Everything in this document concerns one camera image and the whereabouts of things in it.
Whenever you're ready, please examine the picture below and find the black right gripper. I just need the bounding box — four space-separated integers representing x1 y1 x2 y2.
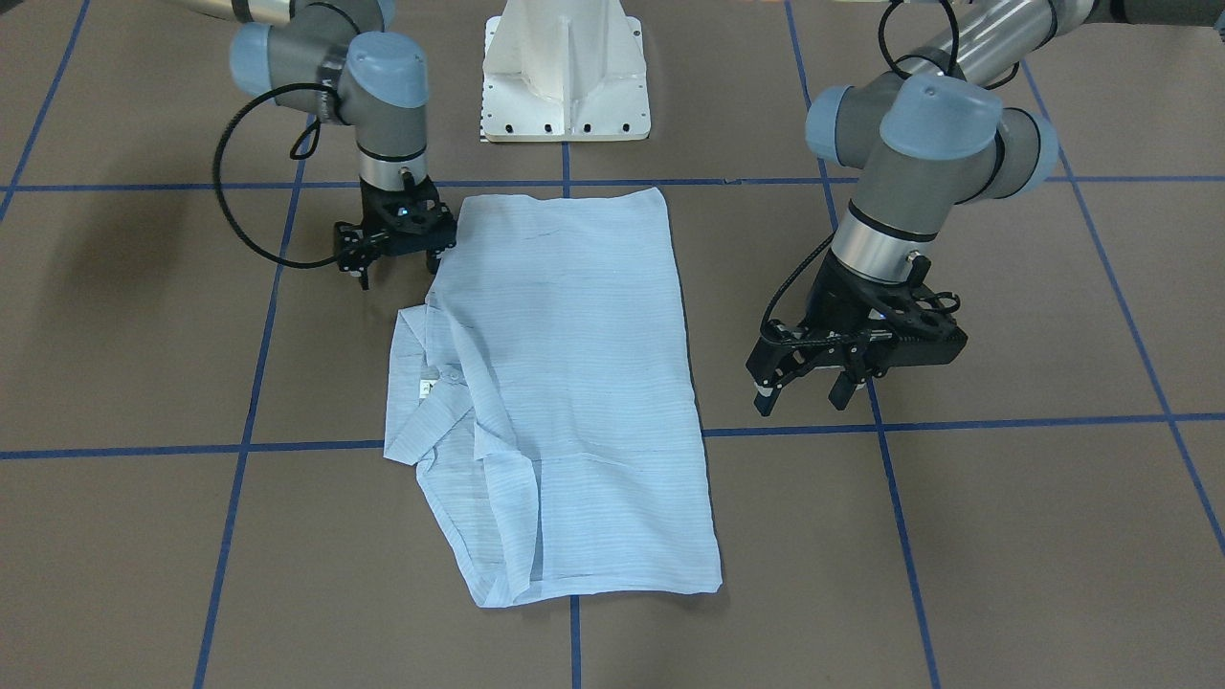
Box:
334 175 457 291

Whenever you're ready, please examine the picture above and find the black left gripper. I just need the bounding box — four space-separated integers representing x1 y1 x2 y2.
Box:
746 254 969 417

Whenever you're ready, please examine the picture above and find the light blue button shirt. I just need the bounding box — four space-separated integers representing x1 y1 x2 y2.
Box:
383 189 723 608

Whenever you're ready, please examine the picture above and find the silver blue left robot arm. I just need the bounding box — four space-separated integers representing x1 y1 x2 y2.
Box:
746 1 1223 417

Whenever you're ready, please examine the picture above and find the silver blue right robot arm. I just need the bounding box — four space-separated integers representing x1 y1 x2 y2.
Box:
187 1 457 289

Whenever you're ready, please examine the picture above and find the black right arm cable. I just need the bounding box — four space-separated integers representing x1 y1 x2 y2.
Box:
212 82 360 270

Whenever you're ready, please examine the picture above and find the white pedestal column base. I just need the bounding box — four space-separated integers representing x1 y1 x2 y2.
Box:
480 1 652 143

